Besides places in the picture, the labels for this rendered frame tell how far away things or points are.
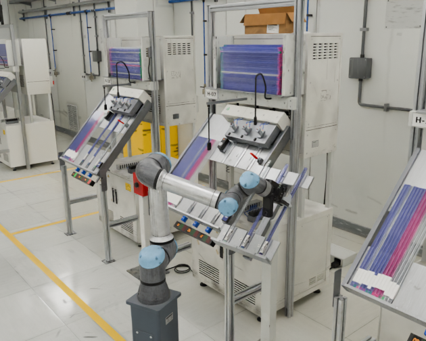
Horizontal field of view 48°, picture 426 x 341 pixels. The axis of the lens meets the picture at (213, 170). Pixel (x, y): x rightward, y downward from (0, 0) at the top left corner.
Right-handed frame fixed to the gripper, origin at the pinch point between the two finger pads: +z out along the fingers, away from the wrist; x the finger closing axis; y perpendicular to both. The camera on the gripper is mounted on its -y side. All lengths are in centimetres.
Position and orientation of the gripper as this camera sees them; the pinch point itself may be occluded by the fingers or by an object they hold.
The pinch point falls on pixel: (285, 206)
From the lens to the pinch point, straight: 232.2
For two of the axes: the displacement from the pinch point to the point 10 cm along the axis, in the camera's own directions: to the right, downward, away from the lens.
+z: 6.1, 3.4, 7.2
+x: -7.2, -1.6, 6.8
